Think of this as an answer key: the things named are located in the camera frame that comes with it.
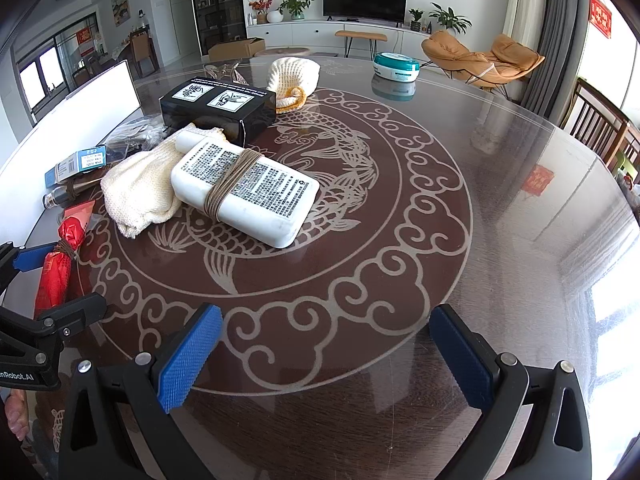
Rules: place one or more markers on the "brown dining chair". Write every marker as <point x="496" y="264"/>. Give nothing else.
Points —
<point x="144" y="52"/>

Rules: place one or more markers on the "orange lounge chair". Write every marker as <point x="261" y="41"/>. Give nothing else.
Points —
<point x="450" y="52"/>

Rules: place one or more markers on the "black cardboard box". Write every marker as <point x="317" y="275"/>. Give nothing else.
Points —
<point x="250" y="116"/>

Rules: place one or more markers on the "cream curtain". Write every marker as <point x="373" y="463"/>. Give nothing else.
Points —
<point x="520" y="5"/>

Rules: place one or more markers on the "blue and white carton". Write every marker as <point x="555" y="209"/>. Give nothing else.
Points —
<point x="80" y="162"/>

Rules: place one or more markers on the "small potted plant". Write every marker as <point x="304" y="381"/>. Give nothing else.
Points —
<point x="415" y="16"/>

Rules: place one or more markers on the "cream knitted hat orange trim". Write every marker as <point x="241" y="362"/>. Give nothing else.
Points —
<point x="292" y="75"/>

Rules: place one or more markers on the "white low cabinet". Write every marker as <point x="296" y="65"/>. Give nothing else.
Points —
<point x="310" y="32"/>

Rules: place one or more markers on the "dark wooden chair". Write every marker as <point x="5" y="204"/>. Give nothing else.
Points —
<point x="600" y="120"/>

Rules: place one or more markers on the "gold cream tube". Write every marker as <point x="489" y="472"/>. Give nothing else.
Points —
<point x="60" y="195"/>

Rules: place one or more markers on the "pink round ottoman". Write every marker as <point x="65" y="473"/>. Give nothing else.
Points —
<point x="285" y="51"/>

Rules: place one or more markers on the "dark glass display cabinet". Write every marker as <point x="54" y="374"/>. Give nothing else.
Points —
<point x="215" y="5"/>

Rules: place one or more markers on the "red door poster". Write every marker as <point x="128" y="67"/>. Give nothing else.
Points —
<point x="86" y="40"/>

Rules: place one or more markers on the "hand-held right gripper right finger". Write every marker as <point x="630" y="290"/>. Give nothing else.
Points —
<point x="460" y="360"/>

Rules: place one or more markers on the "grey curtain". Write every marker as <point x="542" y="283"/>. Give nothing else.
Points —
<point x="560" y="35"/>

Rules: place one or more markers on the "teal and white round device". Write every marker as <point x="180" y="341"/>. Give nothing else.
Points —
<point x="397" y="62"/>

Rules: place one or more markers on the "brown cardboard box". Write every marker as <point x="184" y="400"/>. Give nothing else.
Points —
<point x="235" y="50"/>

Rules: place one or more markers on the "red flowers in vase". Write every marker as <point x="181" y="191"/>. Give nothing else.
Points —
<point x="260" y="7"/>

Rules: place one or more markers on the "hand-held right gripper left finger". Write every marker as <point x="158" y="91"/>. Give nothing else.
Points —
<point x="190" y="355"/>

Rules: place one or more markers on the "person's left hand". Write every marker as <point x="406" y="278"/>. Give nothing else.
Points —
<point x="16" y="412"/>

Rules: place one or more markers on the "red wall decoration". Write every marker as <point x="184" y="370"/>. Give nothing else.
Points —
<point x="600" y="15"/>

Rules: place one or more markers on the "red packet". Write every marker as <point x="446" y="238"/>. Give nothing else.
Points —
<point x="57" y="270"/>

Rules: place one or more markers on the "silver sequin bow tie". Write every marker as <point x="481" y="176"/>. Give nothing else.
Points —
<point x="225" y="72"/>

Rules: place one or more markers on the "black television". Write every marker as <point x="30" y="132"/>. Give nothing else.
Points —
<point x="365" y="0"/>

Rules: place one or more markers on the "framed painting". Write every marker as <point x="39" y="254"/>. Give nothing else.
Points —
<point x="120" y="6"/>

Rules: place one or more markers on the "bag of cotton swabs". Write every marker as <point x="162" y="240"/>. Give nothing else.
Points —
<point x="135" y="132"/>

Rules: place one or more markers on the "white door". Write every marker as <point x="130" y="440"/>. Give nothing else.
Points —
<point x="175" y="20"/>

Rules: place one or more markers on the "large leafy potted plant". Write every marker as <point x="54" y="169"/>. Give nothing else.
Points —
<point x="450" y="17"/>

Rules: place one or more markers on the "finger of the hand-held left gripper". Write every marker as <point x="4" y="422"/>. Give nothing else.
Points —
<point x="32" y="256"/>
<point x="75" y="312"/>

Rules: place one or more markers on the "cream knitted cloth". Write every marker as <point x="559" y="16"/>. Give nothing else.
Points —
<point x="135" y="195"/>

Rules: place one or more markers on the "white board wall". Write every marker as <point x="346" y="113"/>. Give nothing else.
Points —
<point x="100" y="90"/>

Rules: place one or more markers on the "wooden bench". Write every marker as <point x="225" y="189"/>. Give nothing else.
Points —
<point x="360" y="35"/>

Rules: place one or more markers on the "green potted plant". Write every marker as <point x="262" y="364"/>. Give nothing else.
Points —
<point x="296" y="4"/>

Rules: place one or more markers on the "white round vase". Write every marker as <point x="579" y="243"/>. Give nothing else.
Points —
<point x="275" y="17"/>

